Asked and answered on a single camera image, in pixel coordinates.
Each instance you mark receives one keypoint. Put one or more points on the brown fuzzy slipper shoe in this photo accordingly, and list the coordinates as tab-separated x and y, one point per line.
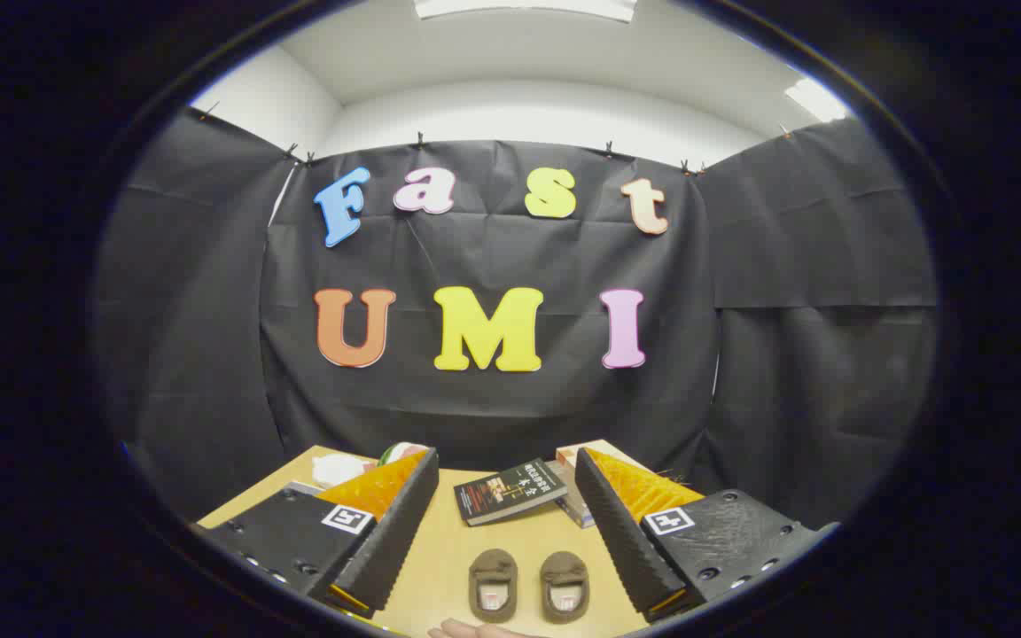
564	580
493	580

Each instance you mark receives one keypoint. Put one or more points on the watermelon slice plush toy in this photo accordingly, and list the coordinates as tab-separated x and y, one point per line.
400	450

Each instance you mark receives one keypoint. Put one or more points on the blue cover book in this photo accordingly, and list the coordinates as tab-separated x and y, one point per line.
581	517

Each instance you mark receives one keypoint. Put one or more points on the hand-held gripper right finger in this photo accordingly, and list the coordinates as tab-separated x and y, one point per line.
617	540

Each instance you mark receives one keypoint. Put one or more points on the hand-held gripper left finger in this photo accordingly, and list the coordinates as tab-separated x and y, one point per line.
400	532

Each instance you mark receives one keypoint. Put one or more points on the black cover book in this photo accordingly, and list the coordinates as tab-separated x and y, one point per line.
510	492

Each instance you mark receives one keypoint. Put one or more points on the white plush toy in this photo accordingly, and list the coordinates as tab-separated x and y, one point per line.
338	468

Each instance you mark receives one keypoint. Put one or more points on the small ceiling light panel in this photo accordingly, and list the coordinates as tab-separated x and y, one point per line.
816	99

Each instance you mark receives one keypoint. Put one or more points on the long ceiling light panel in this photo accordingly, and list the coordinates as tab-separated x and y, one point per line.
524	9

